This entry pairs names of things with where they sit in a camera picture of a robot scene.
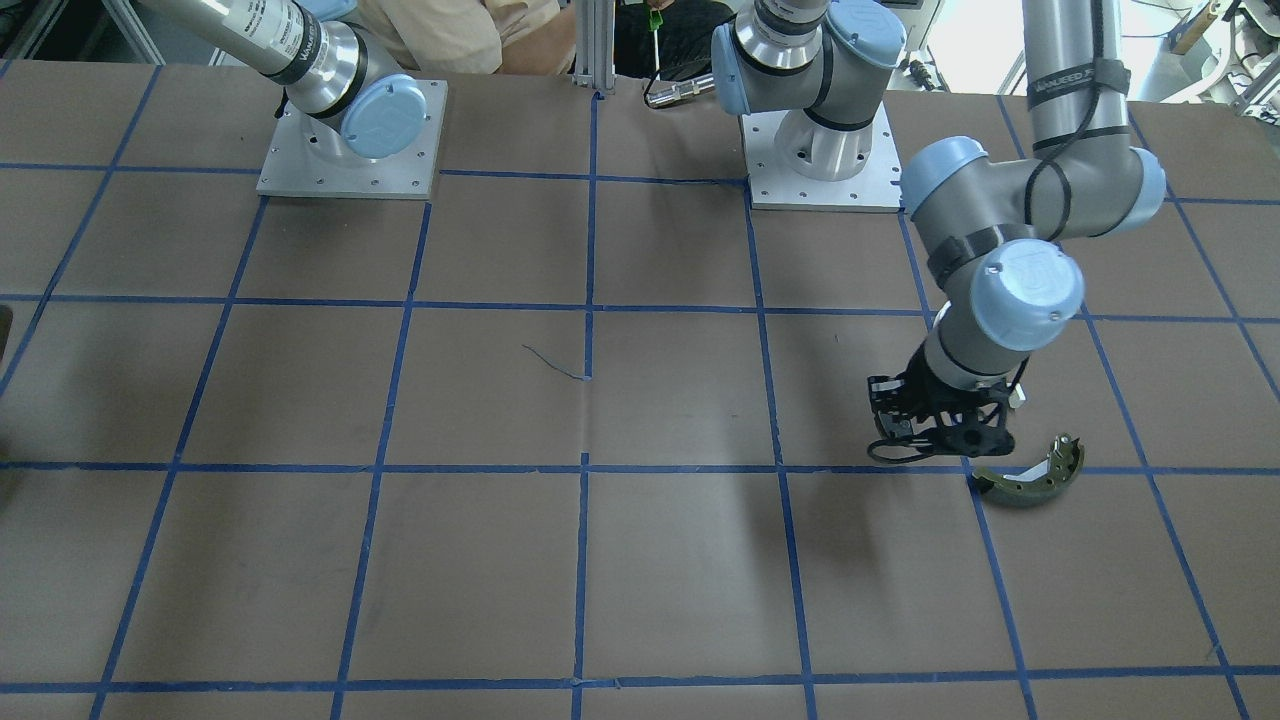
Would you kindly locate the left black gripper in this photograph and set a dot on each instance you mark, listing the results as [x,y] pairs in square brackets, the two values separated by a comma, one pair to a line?
[928,393]

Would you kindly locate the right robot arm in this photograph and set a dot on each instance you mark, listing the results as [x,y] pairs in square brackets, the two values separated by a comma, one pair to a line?
[330,69]

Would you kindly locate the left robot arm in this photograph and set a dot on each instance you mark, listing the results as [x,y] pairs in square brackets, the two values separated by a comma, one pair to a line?
[991,229]

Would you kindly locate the olive green brake shoe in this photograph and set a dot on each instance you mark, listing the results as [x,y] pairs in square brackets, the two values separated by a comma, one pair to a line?
[1042,483]

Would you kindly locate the person in beige shirt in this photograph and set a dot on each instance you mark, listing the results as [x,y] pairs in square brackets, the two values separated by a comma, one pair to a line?
[518,38]

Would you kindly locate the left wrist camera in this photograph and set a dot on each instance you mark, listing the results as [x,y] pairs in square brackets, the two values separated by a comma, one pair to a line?
[968,431]

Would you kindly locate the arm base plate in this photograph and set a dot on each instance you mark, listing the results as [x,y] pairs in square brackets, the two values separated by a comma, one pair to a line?
[308,160]
[795,165]

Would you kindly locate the aluminium frame post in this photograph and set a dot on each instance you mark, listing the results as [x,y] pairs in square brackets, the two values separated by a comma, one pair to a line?
[593,65]

